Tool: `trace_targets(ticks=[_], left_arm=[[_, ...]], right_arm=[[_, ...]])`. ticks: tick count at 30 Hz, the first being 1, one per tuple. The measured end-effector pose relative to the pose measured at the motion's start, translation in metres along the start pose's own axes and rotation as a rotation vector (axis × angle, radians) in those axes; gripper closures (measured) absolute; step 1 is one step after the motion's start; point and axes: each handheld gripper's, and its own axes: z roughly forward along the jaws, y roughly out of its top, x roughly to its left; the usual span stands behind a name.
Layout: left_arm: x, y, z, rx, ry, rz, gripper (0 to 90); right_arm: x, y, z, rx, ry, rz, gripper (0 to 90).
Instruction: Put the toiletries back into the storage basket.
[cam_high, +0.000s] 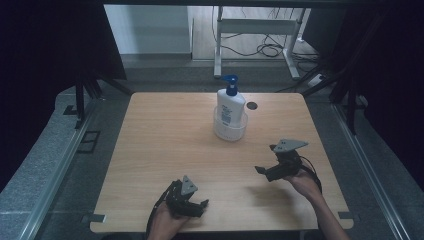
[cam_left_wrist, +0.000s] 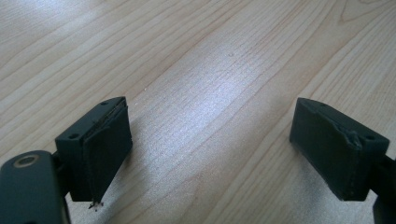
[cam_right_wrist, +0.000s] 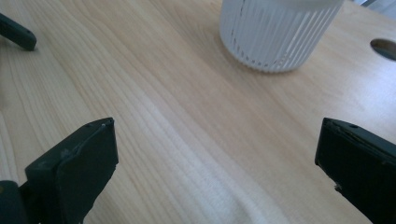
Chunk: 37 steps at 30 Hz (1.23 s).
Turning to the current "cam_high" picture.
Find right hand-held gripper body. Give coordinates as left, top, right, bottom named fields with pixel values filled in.
left=266, top=138, right=310, bottom=183

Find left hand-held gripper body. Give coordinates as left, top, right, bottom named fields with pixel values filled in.
left=165, top=175, right=205, bottom=219

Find white plastic mesh basket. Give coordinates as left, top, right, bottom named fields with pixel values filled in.
left=212, top=105, right=250, bottom=142

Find white pump bottle blue cap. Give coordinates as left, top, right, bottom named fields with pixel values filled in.
left=216, top=74, right=247, bottom=129

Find person's right hand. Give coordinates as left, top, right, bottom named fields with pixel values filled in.
left=283, top=166, right=324, bottom=202

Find person's left hand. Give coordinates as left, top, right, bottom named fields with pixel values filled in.
left=146, top=201, right=190, bottom=240

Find white power strip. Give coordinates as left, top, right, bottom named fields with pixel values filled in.
left=307, top=73, right=326, bottom=88

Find black tripod stand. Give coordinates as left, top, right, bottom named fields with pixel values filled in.
left=73, top=68, right=134, bottom=130
left=274, top=13, right=384, bottom=136

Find dark curtain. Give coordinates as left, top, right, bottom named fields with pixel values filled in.
left=0, top=0, right=128, bottom=193
left=329, top=0, right=424, bottom=193

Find left hand-held gripper cable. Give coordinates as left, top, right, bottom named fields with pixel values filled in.
left=145, top=180, right=178, bottom=238

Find hand-held gripper cable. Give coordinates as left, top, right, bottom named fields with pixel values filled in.
left=297, top=155, right=324, bottom=195
left=145, top=180, right=178, bottom=238

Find right hand-held gripper cable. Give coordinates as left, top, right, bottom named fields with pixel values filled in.
left=297, top=155, right=324, bottom=195

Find aluminium rail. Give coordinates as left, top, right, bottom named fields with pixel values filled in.
left=18, top=98, right=99, bottom=240
left=331, top=103, right=413, bottom=240

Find grey table bracket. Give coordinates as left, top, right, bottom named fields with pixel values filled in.
left=80, top=213, right=107, bottom=225

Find black floor cables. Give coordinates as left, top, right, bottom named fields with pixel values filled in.
left=219, top=6, right=321, bottom=64

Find white metal desk frame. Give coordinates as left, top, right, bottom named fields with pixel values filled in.
left=213, top=5, right=312, bottom=80

